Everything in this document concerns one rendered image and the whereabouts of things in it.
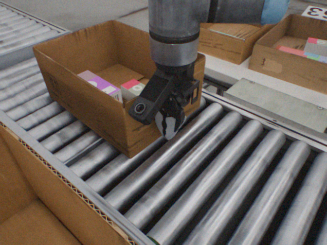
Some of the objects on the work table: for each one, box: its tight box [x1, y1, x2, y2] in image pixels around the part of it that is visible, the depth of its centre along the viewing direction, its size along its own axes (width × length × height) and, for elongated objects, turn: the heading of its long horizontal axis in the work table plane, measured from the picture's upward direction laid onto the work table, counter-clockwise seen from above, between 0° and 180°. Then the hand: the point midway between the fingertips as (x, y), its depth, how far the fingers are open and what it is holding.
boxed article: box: [304, 37, 327, 57], centre depth 102 cm, size 6×10×5 cm, turn 61°
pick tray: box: [198, 20, 281, 65], centre depth 111 cm, size 28×38×10 cm
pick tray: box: [248, 14, 327, 95], centre depth 96 cm, size 28×38×10 cm
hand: (165, 136), depth 61 cm, fingers closed
